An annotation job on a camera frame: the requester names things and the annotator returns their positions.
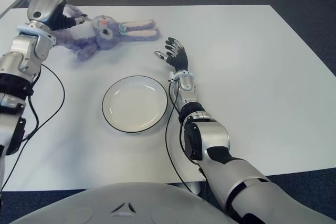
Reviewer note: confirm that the purple plush bunny doll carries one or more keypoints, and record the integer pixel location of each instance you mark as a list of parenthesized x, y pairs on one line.
[(86, 35)]

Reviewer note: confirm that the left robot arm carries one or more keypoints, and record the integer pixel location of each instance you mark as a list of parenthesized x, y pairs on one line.
[(23, 51)]

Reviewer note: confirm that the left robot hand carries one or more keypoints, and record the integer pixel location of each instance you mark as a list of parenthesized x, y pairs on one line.
[(44, 3)]

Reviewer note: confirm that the grey robot torso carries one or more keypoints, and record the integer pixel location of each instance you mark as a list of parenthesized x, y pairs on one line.
[(126, 205)]

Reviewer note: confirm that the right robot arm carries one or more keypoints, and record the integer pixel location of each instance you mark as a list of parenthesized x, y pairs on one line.
[(210, 134)]

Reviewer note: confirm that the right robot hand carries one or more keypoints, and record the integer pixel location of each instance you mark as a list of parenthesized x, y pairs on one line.
[(179, 58)]

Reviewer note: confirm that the white plate with black rim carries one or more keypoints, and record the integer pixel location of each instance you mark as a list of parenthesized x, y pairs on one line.
[(135, 103)]

